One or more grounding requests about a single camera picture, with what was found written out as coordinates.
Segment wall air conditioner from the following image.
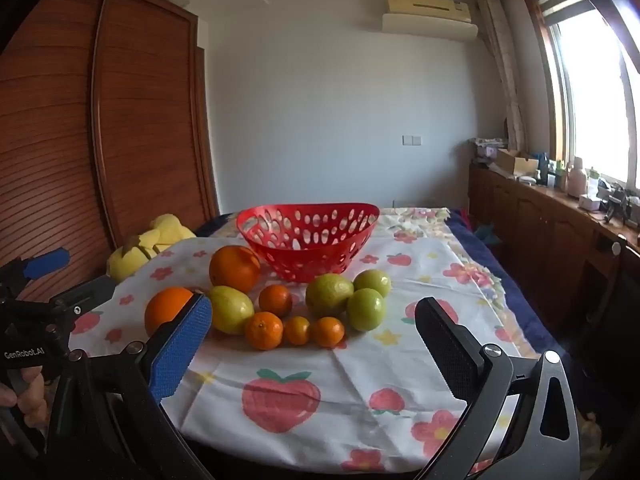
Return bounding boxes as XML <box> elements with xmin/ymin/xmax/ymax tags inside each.
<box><xmin>381</xmin><ymin>0</ymin><xmax>476</xmax><ymax>42</ymax></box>

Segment large green lime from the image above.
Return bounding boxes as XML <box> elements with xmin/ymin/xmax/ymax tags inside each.
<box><xmin>305</xmin><ymin>274</ymin><xmax>355</xmax><ymax>318</ymax></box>

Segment wooden wardrobe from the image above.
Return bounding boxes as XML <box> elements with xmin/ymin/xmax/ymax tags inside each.
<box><xmin>0</xmin><ymin>0</ymin><xmax>221</xmax><ymax>306</ymax></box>

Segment patterned beige curtain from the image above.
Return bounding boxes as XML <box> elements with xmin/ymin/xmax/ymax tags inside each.
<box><xmin>477</xmin><ymin>0</ymin><xmax>526</xmax><ymax>153</ymax></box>

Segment red perforated plastic basket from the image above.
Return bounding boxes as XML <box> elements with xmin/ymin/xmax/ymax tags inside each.
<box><xmin>236</xmin><ymin>203</ymin><xmax>381</xmax><ymax>283</ymax></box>

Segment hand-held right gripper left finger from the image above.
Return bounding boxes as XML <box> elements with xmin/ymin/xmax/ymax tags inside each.
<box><xmin>47</xmin><ymin>292</ymin><xmax>213</xmax><ymax>480</ymax></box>

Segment wooden framed window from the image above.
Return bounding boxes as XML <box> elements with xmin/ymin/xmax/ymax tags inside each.
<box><xmin>520</xmin><ymin>0</ymin><xmax>640</xmax><ymax>191</ymax></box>

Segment strawberry print white cloth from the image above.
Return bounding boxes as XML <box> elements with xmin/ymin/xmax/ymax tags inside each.
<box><xmin>67</xmin><ymin>207</ymin><xmax>546</xmax><ymax>476</ymax></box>

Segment yellow plush toy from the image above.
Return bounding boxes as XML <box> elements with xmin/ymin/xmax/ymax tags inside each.
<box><xmin>106</xmin><ymin>214</ymin><xmax>197</xmax><ymax>283</ymax></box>

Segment large orange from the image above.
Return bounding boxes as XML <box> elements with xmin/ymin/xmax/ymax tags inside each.
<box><xmin>209</xmin><ymin>245</ymin><xmax>262</xmax><ymax>293</ymax></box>
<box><xmin>144</xmin><ymin>287</ymin><xmax>195</xmax><ymax>337</ymax></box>

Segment open cardboard box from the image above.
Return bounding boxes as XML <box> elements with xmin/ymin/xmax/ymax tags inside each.
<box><xmin>495</xmin><ymin>149</ymin><xmax>540</xmax><ymax>177</ymax></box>

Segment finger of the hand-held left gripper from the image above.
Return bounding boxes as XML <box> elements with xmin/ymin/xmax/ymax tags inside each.
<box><xmin>52</xmin><ymin>275</ymin><xmax>117</xmax><ymax>322</ymax></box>
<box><xmin>0</xmin><ymin>247</ymin><xmax>71</xmax><ymax>291</ymax></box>

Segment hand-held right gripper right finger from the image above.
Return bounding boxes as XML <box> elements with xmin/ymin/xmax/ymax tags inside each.
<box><xmin>414</xmin><ymin>296</ymin><xmax>581</xmax><ymax>480</ymax></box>

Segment small tangerine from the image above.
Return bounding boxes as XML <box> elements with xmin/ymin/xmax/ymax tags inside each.
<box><xmin>283</xmin><ymin>315</ymin><xmax>312</xmax><ymax>346</ymax></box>

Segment pile of folded items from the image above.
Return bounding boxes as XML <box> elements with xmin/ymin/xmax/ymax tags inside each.
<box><xmin>470</xmin><ymin>137</ymin><xmax>506</xmax><ymax>166</ymax></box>

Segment wooden sideboard cabinet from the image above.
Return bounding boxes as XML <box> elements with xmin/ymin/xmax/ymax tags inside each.
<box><xmin>467</xmin><ymin>160</ymin><xmax>640</xmax><ymax>361</ymax></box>

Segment person's left hand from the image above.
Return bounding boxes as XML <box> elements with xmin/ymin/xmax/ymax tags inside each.
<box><xmin>0</xmin><ymin>366</ymin><xmax>46</xmax><ymax>431</ymax></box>

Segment white kettle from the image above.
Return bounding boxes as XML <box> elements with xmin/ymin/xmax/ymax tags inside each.
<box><xmin>567</xmin><ymin>156</ymin><xmax>588</xmax><ymax>196</ymax></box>

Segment green apple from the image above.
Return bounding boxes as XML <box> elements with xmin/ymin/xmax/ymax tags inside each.
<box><xmin>209</xmin><ymin>285</ymin><xmax>256</xmax><ymax>335</ymax></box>

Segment black tripod device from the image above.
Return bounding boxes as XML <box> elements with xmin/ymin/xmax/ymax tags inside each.
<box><xmin>602</xmin><ymin>185</ymin><xmax>633</xmax><ymax>223</ymax></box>

